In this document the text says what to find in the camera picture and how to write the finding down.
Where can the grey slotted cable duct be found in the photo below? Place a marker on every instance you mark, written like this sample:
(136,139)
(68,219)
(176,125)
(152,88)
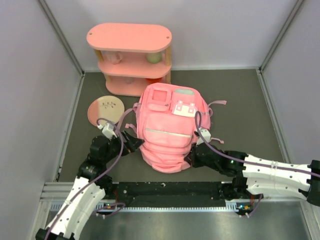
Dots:
(106,207)

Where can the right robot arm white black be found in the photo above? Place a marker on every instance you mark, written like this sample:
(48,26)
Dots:
(257,176)

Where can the pink and cream plate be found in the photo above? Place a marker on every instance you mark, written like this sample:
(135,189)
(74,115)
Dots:
(108,107)

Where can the pale green cup on shelf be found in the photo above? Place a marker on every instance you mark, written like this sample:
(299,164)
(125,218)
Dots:
(154,58)

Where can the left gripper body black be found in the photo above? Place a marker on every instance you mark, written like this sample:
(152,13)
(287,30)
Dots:
(115,147)

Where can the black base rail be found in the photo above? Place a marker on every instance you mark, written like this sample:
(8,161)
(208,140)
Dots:
(175,194)

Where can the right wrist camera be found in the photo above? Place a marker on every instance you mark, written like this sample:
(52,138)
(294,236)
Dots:
(203,135)

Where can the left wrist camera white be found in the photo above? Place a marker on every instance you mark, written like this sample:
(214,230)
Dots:
(108,130)

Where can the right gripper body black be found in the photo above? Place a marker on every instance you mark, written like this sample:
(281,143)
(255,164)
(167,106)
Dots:
(196,161)

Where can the clear glass on lower shelf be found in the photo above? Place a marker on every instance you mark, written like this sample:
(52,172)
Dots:
(129,80)

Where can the pink three-tier shelf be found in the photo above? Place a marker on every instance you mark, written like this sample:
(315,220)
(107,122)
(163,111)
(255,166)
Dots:
(134,41)

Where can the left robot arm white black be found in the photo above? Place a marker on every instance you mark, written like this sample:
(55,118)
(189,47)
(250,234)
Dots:
(90,186)

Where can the pink school backpack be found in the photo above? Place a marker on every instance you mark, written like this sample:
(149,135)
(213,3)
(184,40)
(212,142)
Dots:
(165,120)

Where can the pink cup on shelf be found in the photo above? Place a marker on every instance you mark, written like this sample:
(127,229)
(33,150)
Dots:
(114,57)

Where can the orange bowl on lower shelf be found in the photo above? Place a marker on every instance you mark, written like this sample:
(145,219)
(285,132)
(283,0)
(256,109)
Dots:
(153,80)

